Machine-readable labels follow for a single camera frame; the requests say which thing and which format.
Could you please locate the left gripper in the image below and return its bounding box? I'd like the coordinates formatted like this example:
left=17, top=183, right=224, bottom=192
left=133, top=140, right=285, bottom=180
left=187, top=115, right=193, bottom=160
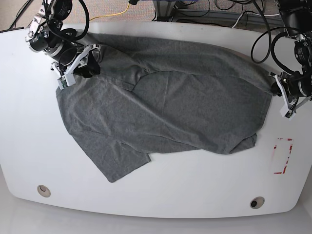
left=269, top=72, right=312, bottom=112

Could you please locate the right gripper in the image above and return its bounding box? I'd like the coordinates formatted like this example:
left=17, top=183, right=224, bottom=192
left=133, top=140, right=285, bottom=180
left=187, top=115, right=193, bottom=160
left=50, top=43, right=101, bottom=78

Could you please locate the grey t-shirt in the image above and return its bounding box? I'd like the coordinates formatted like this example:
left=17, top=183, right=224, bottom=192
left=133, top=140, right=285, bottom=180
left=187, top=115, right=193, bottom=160
left=56, top=34, right=273, bottom=183

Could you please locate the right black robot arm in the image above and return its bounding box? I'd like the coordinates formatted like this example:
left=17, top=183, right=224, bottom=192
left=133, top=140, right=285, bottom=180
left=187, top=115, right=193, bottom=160
left=26, top=0, right=100, bottom=79

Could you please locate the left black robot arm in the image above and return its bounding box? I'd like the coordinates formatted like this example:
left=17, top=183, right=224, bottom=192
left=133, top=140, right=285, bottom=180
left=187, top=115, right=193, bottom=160
left=251, top=0, right=312, bottom=119

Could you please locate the red tape rectangle marking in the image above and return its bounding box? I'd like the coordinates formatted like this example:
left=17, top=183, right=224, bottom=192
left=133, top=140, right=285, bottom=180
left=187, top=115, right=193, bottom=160
left=271, top=138, right=293, bottom=175

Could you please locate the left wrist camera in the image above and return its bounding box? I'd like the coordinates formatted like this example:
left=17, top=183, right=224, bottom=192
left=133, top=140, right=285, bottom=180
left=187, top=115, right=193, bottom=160
left=280, top=109, right=296, bottom=120

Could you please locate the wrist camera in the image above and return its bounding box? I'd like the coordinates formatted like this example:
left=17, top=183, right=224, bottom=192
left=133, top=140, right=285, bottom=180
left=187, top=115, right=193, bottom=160
left=280, top=109, right=296, bottom=120
left=58, top=77, right=68, bottom=90

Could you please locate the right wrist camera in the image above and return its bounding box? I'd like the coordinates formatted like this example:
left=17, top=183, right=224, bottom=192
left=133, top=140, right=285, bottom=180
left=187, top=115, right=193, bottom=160
left=58, top=77, right=68, bottom=90

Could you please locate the yellow cable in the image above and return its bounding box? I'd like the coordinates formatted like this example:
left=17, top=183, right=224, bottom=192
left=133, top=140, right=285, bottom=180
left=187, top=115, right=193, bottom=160
left=89, top=0, right=130, bottom=22

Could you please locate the white cable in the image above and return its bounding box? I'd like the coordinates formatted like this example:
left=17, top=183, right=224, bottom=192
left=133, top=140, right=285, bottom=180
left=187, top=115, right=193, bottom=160
left=231, top=11, right=281, bottom=29

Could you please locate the aluminium frame stand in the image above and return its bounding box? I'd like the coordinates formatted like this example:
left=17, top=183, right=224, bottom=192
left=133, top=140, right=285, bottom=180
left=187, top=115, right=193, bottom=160
left=153, top=0, right=281, bottom=27

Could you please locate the right table cable grommet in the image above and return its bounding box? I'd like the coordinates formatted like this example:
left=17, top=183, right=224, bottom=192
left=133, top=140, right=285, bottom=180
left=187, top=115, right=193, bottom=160
left=250, top=196, right=265, bottom=209

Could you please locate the table cable grommet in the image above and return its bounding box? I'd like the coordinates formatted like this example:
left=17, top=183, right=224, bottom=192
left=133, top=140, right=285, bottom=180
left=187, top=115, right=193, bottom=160
left=250, top=196, right=265, bottom=209
left=37, top=185, right=51, bottom=198

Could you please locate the left table cable grommet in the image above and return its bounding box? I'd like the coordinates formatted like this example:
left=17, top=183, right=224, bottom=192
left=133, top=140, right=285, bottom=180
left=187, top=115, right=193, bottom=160
left=37, top=185, right=51, bottom=198

